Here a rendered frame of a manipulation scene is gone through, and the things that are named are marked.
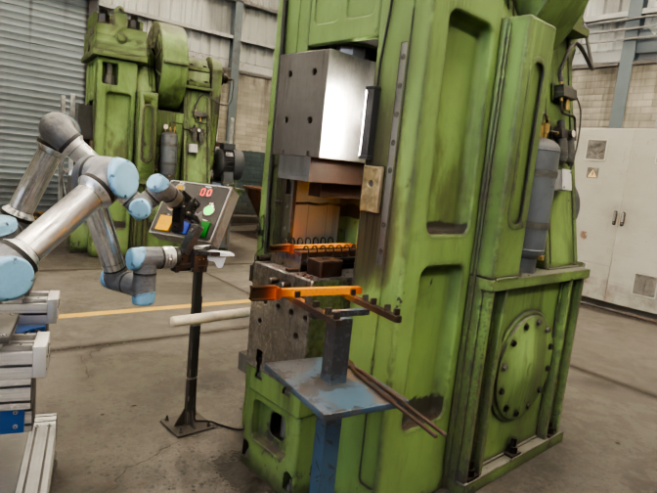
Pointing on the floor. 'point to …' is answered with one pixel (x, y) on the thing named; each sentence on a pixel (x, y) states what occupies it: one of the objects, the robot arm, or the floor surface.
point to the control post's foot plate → (186, 425)
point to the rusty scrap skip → (254, 197)
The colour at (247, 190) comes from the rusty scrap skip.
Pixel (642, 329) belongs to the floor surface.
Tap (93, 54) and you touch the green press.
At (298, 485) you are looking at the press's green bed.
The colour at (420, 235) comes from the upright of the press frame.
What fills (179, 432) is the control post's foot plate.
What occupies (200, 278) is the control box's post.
